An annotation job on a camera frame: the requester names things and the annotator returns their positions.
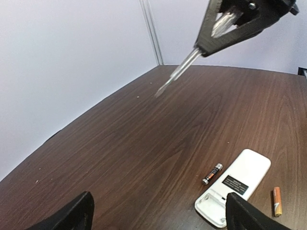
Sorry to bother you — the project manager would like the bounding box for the small silver screwdriver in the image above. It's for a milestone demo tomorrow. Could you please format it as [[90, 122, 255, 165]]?
[[155, 7, 243, 98]]

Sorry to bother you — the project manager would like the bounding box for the orange black battery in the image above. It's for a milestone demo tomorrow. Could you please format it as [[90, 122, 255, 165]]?
[[272, 187, 283, 217], [202, 163, 223, 185]]

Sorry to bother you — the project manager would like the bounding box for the right aluminium frame post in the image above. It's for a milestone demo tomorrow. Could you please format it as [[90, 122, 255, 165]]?
[[139, 0, 164, 66]]

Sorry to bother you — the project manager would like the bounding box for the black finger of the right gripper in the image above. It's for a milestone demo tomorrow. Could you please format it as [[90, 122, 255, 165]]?
[[194, 0, 299, 57]]

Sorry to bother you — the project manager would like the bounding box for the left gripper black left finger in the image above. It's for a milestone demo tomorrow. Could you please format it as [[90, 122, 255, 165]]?
[[29, 191, 94, 230]]

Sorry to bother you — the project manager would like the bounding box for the white remote control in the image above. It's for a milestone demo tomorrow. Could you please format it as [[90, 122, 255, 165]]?
[[194, 149, 271, 229]]

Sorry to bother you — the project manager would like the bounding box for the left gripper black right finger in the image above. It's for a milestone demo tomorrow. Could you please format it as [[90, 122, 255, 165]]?
[[226, 193, 290, 230]]

